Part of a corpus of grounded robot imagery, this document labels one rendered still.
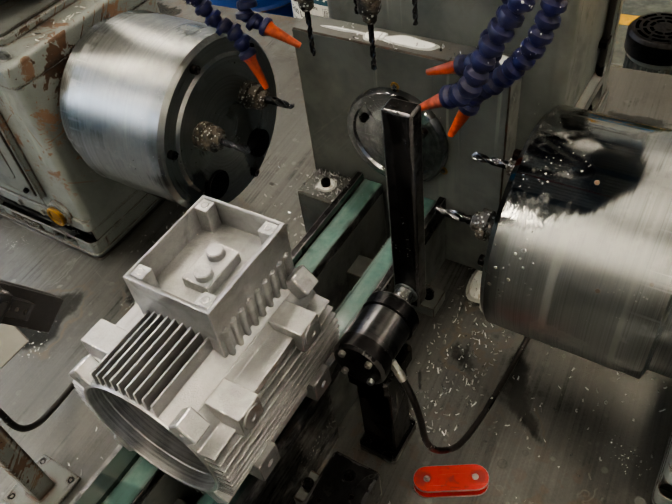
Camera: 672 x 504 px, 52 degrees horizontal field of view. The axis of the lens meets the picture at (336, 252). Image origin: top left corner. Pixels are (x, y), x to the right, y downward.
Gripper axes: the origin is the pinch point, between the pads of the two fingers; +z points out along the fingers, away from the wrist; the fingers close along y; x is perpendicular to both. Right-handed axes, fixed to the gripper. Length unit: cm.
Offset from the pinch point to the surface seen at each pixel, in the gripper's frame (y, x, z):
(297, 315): -13.9, -7.8, 18.5
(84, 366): -0.3, 4.0, 9.9
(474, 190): -17, -32, 46
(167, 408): -9.8, 3.8, 10.5
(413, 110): -20.7, -27.1, 9.5
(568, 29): -23, -52, 37
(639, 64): -22, -90, 114
